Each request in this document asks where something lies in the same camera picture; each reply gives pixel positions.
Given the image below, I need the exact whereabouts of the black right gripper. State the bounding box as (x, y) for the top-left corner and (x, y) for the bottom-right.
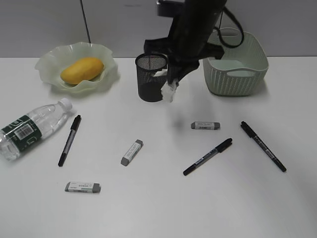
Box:
(144, 32), (224, 87)

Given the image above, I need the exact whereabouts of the waste paper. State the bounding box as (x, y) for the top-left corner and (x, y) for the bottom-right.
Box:
(151, 69), (179, 103)

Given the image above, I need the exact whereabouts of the yellow mango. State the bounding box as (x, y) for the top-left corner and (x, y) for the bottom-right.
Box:
(60, 57), (104, 85)

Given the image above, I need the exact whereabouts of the black marker pen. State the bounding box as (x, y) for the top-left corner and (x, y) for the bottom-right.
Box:
(58, 115), (81, 167)
(183, 138), (233, 176)
(241, 121), (287, 173)

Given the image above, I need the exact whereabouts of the clear water bottle green label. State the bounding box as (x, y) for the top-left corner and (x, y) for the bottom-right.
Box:
(0, 98), (72, 161)

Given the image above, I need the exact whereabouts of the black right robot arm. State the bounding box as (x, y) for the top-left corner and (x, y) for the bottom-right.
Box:
(144, 0), (245, 85)

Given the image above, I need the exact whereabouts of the black mesh pen holder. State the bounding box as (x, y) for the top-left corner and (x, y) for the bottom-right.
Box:
(135, 54), (168, 102)

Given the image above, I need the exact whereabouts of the grey white eraser right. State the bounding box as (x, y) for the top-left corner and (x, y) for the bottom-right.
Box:
(191, 121), (220, 130)

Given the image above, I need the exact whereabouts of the grey white eraser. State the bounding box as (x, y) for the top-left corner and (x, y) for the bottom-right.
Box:
(64, 181), (101, 193)
(191, 121), (220, 130)
(121, 139), (143, 166)

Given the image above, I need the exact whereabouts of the pale green woven basket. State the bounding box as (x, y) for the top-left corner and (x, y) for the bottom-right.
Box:
(203, 32), (269, 96)

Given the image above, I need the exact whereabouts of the grey white eraser centre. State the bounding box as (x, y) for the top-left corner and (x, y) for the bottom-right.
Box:
(121, 139), (143, 166)

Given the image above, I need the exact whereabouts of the pale green wavy plate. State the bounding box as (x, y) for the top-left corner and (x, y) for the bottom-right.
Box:
(35, 42), (119, 94)

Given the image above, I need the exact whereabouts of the grey white eraser front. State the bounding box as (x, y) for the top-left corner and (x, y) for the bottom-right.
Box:
(64, 181), (101, 193)

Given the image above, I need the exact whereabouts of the black cable left wall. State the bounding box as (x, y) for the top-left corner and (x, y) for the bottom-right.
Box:
(80, 0), (92, 44)

